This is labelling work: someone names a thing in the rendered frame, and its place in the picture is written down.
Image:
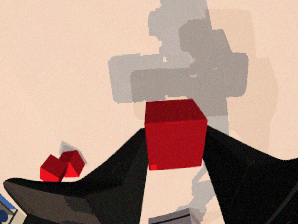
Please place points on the red cube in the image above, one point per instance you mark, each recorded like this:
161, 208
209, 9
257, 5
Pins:
53, 169
174, 133
75, 163

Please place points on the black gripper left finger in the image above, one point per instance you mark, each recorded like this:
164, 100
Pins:
111, 194

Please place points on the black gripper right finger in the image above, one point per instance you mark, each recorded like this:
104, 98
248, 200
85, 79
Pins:
251, 186

